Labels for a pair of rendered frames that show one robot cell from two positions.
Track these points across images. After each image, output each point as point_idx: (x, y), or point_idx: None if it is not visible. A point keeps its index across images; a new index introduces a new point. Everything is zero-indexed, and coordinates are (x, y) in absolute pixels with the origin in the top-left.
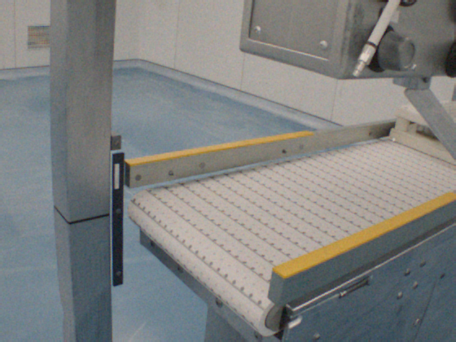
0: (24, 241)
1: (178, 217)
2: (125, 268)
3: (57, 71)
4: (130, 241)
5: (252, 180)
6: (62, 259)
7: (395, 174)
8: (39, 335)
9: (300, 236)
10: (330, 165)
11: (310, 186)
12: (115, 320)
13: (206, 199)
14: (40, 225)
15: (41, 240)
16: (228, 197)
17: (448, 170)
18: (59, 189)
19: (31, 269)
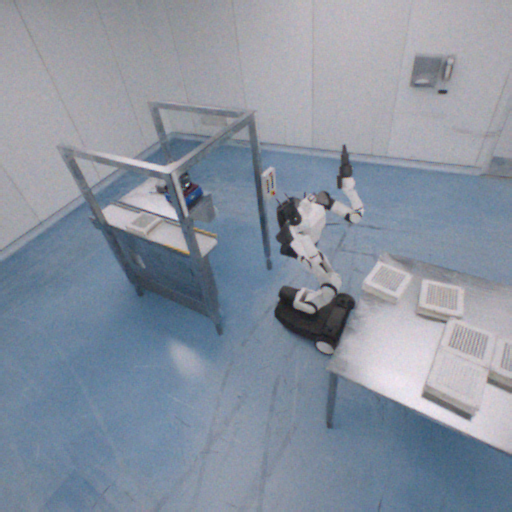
0: (81, 461)
1: (201, 251)
2: (96, 394)
3: (197, 250)
4: (68, 407)
5: (184, 249)
6: (204, 274)
7: (169, 235)
8: (155, 396)
9: (200, 240)
10: (170, 243)
11: (182, 243)
12: (136, 376)
13: None
14: (58, 468)
15: (77, 453)
16: None
17: (162, 229)
18: (201, 265)
19: (109, 435)
